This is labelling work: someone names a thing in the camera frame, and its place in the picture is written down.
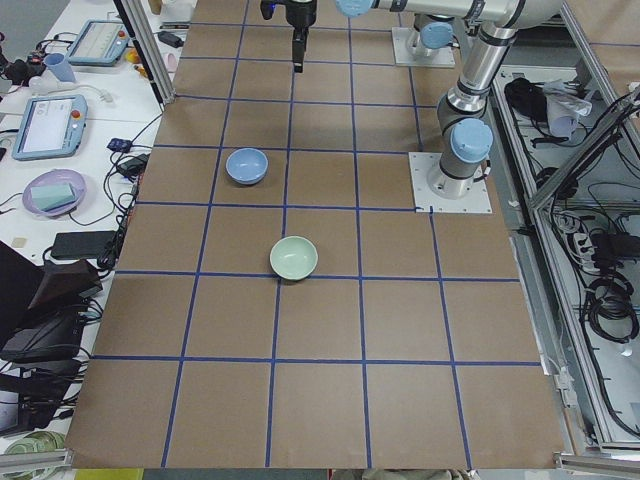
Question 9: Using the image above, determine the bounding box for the green ceramic bowl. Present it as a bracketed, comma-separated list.
[269, 236, 318, 281]

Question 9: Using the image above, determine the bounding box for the blue ceramic bowl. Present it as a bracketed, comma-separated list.
[225, 148, 269, 185]

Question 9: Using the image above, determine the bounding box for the black power adapter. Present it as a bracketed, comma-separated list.
[157, 31, 184, 48]

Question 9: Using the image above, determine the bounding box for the pink cup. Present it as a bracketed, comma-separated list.
[163, 52, 178, 73]

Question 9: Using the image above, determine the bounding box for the yellow tool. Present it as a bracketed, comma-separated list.
[125, 49, 141, 64]

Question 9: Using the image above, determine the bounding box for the blue teach pendant far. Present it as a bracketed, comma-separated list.
[66, 20, 129, 67]

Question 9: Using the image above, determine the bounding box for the blue teach pendant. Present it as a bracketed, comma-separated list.
[66, 20, 129, 67]
[12, 95, 88, 161]

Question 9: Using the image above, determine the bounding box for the black power brick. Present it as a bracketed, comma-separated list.
[116, 154, 149, 177]

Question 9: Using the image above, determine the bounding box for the small blue black module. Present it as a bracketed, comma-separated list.
[107, 138, 133, 153]

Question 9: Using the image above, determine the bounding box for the blue plastic cup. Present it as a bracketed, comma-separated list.
[44, 52, 76, 83]

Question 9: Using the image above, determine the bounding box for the blue teach pendant near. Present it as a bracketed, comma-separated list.
[12, 95, 88, 161]

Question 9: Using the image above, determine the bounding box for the purple plate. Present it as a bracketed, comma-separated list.
[22, 169, 87, 218]

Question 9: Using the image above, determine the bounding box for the green sponge block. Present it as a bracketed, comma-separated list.
[30, 183, 76, 211]

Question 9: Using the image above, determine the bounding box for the black flat device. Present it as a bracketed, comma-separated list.
[50, 230, 116, 260]

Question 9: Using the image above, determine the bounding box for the black laptop stand equipment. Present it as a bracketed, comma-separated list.
[1, 244, 102, 436]

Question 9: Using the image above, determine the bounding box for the aluminium frame post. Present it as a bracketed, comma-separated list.
[113, 0, 175, 106]

